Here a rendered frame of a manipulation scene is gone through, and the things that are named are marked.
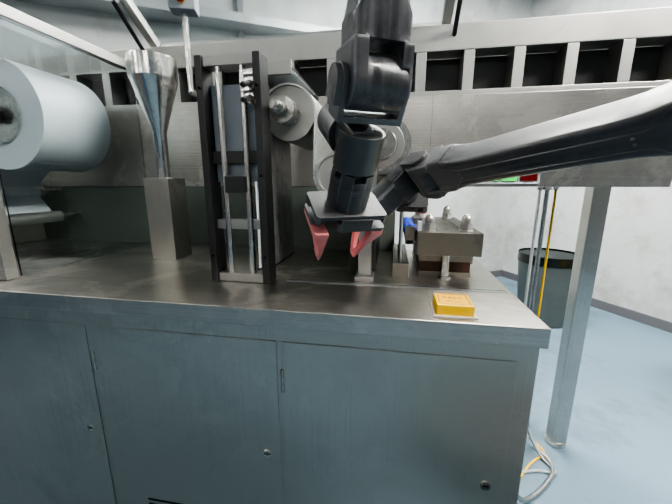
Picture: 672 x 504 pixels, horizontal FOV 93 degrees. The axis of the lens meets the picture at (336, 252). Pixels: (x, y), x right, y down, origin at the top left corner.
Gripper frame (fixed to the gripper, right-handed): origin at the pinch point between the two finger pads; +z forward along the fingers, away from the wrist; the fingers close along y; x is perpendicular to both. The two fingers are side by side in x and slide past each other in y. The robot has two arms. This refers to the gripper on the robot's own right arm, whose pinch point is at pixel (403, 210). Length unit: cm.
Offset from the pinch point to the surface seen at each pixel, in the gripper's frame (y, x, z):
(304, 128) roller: -27.3, 20.5, -5.8
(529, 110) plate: 39, 45, 19
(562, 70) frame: 47, 56, 15
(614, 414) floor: 112, -53, 126
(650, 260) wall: 202, 59, 216
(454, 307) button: 10.3, -25.0, -11.0
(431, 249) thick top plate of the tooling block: 7.5, -8.2, 5.9
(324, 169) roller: -21.7, 11.0, -0.9
